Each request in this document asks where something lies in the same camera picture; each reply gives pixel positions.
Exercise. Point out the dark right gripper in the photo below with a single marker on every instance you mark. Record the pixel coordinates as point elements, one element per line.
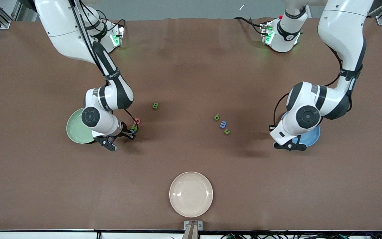
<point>125,130</point>

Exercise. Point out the green capital letter N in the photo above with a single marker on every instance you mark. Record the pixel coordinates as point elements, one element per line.
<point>134,127</point>

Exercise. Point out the red capital letter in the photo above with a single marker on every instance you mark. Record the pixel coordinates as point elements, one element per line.
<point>134,121</point>

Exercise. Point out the green capital letter B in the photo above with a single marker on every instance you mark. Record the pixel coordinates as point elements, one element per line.
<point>155,106</point>

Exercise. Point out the blue letter m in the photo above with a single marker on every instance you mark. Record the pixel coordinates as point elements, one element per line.
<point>223,124</point>

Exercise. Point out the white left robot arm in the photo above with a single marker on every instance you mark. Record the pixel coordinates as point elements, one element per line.
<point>340,30</point>

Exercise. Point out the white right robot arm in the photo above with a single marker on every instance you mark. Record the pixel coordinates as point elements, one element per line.
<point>61,33</point>

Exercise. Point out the blue plate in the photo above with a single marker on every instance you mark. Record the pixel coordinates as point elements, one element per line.
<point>310,137</point>

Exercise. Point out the green plate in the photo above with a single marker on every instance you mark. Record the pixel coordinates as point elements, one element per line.
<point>75,129</point>

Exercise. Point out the brown table cover sheet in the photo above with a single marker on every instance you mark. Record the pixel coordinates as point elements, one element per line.
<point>191,83</point>

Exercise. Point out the beige plate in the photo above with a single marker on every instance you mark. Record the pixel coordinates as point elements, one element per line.
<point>191,194</point>

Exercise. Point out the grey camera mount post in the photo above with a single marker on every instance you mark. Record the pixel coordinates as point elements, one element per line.
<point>193,229</point>

